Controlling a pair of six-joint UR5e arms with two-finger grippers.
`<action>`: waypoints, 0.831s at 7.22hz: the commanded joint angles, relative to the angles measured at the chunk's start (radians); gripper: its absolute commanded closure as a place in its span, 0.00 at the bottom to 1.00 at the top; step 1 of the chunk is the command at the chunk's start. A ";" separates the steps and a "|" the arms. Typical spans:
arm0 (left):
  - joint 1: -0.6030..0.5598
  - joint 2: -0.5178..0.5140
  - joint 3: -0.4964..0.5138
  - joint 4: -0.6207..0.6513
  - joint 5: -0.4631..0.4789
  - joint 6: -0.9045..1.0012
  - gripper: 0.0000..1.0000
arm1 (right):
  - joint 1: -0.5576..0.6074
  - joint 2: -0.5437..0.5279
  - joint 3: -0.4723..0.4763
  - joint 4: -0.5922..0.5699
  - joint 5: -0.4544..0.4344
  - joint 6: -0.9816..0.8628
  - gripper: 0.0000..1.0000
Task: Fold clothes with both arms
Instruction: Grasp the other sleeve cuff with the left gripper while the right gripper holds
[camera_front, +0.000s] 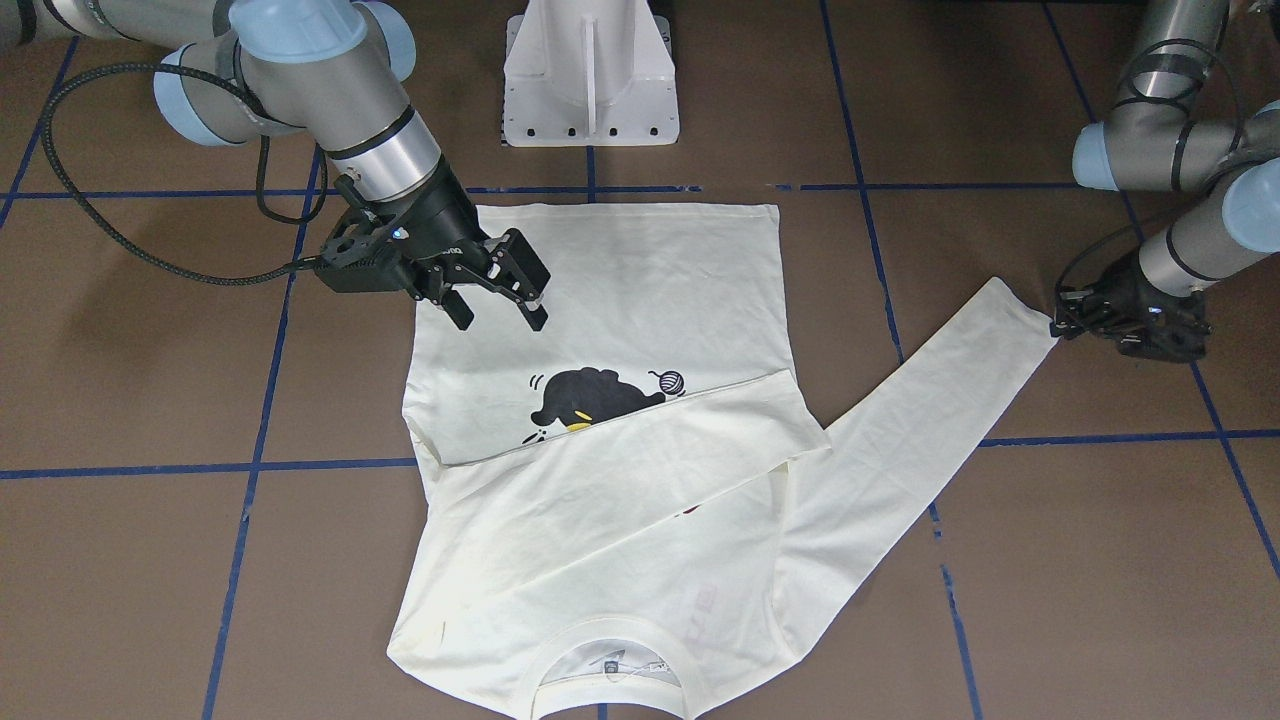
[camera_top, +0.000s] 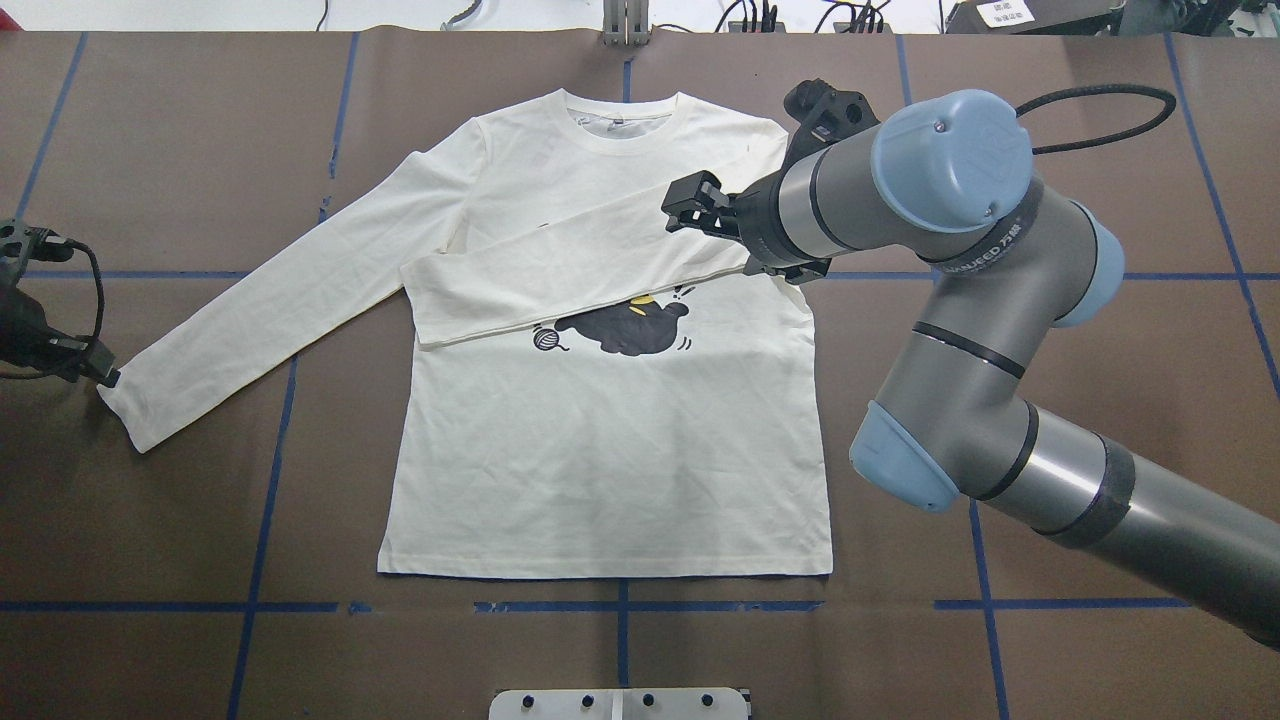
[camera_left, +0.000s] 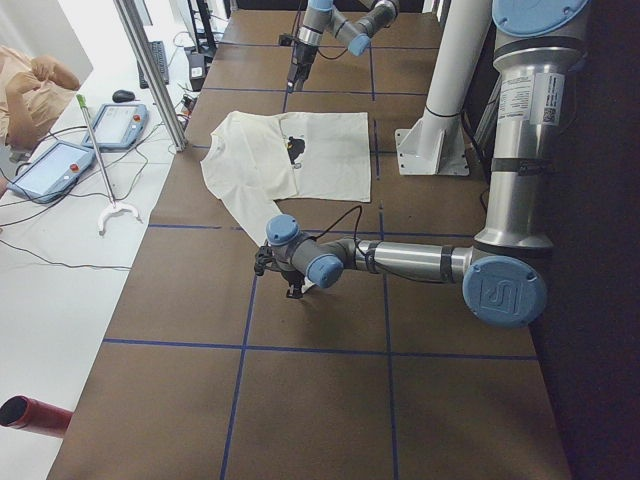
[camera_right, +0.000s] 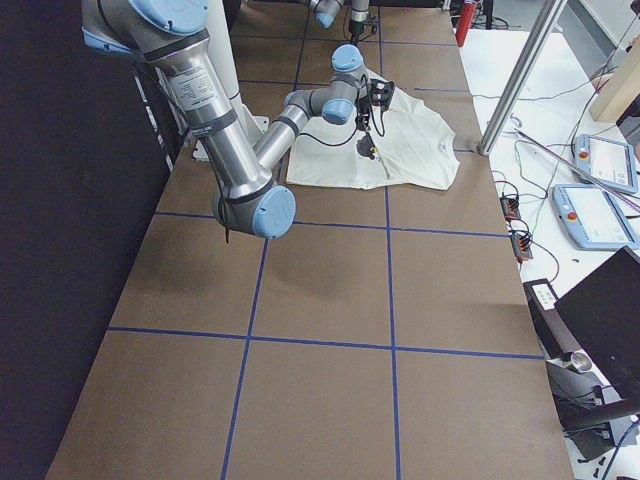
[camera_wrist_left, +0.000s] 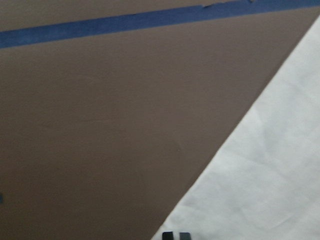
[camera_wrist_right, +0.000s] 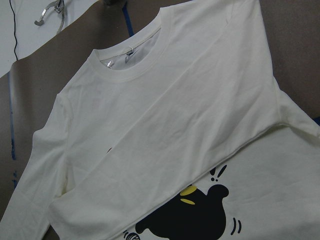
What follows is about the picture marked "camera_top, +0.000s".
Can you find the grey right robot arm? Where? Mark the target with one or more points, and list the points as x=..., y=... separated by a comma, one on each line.
x=952, y=179

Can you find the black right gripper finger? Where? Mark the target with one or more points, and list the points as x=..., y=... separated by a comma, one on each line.
x=697, y=202

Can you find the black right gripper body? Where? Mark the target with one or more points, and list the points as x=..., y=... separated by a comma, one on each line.
x=757, y=219

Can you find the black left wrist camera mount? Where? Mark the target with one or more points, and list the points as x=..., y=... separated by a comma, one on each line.
x=22, y=243

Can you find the cream long-sleeve cat shirt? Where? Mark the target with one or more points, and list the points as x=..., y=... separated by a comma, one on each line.
x=591, y=395

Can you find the grey aluminium frame post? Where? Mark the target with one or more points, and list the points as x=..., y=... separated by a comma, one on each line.
x=626, y=23

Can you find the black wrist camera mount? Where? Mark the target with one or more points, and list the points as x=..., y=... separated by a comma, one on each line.
x=826, y=116
x=22, y=243

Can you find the black box with white label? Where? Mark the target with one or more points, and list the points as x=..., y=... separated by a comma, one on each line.
x=1057, y=18

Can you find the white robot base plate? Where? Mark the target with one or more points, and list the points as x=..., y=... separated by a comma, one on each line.
x=623, y=703

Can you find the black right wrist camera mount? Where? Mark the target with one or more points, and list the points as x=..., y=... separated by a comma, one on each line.
x=826, y=116

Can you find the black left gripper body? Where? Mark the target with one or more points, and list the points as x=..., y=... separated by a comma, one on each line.
x=22, y=325

